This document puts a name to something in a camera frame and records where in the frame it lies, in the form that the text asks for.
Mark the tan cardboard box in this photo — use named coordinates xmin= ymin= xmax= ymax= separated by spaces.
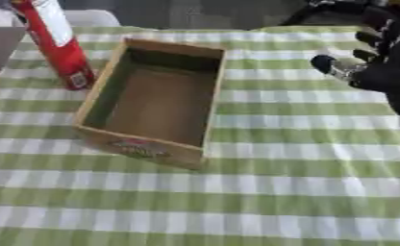
xmin=72 ymin=37 xmax=229 ymax=171

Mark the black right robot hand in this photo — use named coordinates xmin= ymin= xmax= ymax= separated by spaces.
xmin=309 ymin=19 xmax=400 ymax=114

